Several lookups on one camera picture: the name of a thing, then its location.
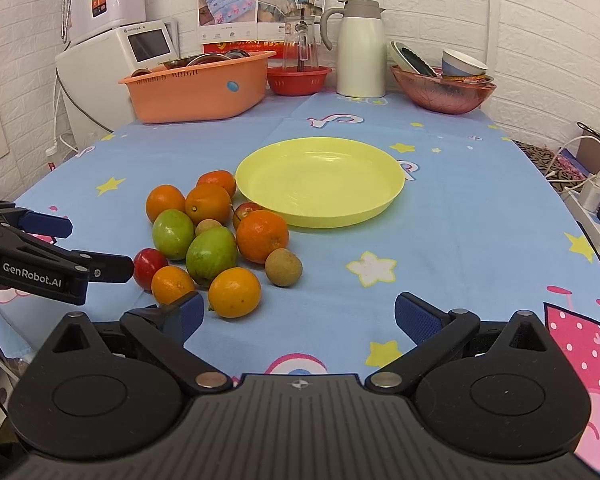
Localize red plum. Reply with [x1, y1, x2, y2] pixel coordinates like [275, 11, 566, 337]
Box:
[232, 202, 262, 230]
[133, 248, 169, 292]

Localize small orange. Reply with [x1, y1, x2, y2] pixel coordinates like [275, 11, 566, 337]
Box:
[208, 266, 262, 318]
[151, 266, 196, 306]

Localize green mango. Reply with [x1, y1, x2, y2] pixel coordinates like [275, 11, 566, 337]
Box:
[185, 226, 238, 289]
[151, 209, 195, 261]

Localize large orange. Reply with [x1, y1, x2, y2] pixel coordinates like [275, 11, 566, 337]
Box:
[145, 184, 185, 223]

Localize brown longan small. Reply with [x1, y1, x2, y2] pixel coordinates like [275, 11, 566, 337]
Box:
[195, 219, 222, 236]

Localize orange with navel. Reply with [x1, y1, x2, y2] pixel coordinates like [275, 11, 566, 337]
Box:
[185, 183, 232, 226]

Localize brown longan large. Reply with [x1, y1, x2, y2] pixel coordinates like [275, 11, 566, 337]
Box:
[264, 248, 302, 287]

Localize tangerine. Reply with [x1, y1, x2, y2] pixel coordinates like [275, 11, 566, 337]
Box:
[236, 210, 289, 264]
[197, 170, 237, 197]

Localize orange plastic basket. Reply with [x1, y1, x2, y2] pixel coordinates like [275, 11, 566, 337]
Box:
[120, 51, 275, 124]

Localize yellow plastic plate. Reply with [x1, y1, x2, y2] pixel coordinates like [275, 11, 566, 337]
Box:
[235, 136, 405, 229]

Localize white power strip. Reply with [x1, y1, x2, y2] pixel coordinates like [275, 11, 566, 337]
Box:
[560, 191, 600, 257]

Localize white water dispenser appliance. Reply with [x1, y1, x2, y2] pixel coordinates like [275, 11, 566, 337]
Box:
[55, 0, 180, 150]

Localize copper pink glass bowl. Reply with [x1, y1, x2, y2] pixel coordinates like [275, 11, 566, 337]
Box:
[391, 65, 496, 115]

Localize metal bowls in basket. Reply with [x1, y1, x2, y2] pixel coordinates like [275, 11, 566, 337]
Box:
[129, 49, 251, 79]

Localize small red plastic basket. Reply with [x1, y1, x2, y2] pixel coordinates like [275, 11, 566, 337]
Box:
[268, 66, 332, 96]

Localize white blue ceramic cup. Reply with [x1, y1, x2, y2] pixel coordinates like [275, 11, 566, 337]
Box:
[441, 49, 488, 77]

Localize white dish in bowl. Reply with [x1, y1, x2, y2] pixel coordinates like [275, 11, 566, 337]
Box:
[388, 41, 438, 77]

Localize white thermos jug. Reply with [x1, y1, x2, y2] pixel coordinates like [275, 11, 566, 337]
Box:
[320, 0, 387, 99]

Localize clear glass pitcher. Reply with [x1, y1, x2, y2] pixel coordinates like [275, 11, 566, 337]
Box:
[283, 10, 320, 73]

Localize bedding poster calendar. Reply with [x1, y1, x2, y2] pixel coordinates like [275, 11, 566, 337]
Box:
[198, 0, 326, 52]

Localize white charger with cable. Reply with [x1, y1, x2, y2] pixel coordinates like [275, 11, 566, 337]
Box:
[544, 134, 600, 212]

